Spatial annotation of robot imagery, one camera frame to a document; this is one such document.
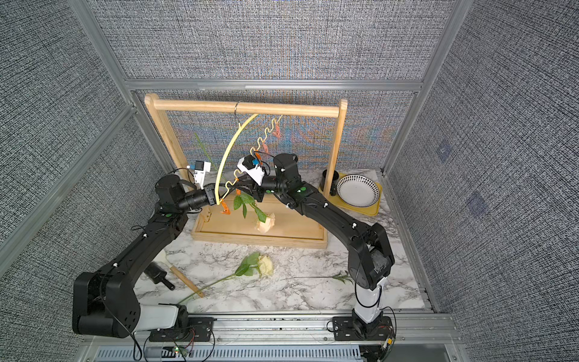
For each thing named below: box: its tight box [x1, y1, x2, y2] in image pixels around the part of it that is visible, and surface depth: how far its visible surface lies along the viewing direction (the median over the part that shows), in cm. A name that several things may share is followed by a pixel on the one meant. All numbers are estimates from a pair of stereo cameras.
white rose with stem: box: [177, 251, 274, 305], surface depth 87 cm
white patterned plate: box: [336, 174, 381, 208], surface depth 112 cm
